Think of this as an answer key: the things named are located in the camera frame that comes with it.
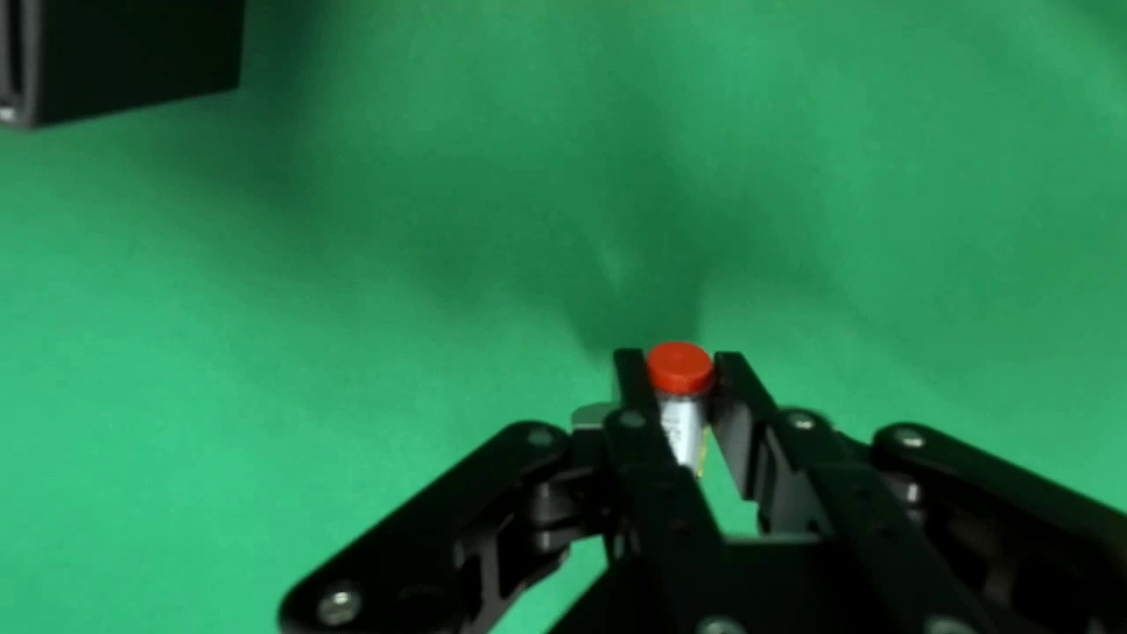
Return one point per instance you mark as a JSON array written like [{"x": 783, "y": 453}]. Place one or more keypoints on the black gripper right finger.
[{"x": 937, "y": 532}]

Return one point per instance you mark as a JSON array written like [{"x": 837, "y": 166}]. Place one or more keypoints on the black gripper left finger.
[{"x": 463, "y": 552}]

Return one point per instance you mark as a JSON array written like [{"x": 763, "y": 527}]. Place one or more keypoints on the grey marker with red cap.
[{"x": 681, "y": 379}]

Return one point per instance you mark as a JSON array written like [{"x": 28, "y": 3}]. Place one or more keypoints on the green tablecloth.
[{"x": 236, "y": 332}]

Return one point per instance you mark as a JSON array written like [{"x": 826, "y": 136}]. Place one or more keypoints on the black rectangular box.
[{"x": 88, "y": 57}]

